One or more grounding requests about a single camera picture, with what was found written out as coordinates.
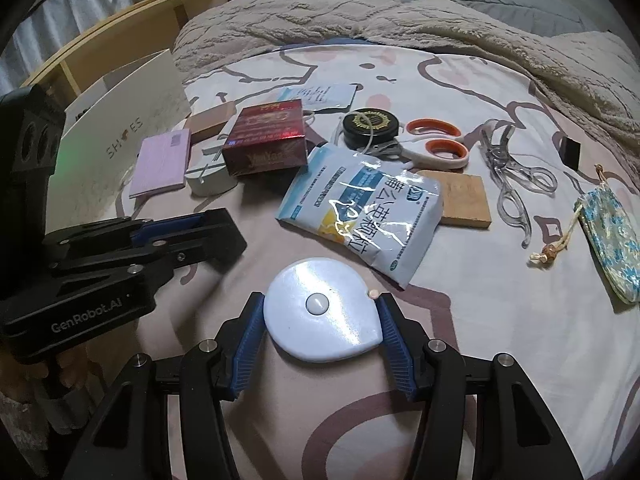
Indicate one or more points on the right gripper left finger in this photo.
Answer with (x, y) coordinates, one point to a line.
(127, 436)

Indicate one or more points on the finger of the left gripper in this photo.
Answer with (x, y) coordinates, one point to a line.
(208, 236)
(91, 240)

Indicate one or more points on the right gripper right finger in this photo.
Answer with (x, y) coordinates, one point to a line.
(516, 436)

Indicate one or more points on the white round tape measure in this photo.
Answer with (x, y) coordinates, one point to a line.
(318, 310)

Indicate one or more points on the pink booklet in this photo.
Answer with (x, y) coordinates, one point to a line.
(161, 164)

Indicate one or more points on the white shoe box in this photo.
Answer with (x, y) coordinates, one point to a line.
(104, 129)

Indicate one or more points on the brown square box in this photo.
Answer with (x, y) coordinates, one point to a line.
(209, 123)

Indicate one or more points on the red cigarette carton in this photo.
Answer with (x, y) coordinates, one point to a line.
(266, 137)

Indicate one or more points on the blue white flat sachet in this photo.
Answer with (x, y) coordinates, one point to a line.
(320, 97)

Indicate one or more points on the blue white medicine pouch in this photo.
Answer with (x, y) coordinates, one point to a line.
(384, 214)

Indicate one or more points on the wooden bedside shelf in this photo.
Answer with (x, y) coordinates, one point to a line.
(146, 27)

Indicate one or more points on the wooden square coaster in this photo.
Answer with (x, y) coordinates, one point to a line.
(464, 200)

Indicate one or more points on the black binder clip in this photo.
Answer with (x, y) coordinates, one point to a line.
(569, 151)

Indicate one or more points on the beige fluffy blanket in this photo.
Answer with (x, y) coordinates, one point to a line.
(590, 77)

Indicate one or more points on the blue floral drawstring pouch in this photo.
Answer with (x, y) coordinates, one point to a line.
(611, 237)

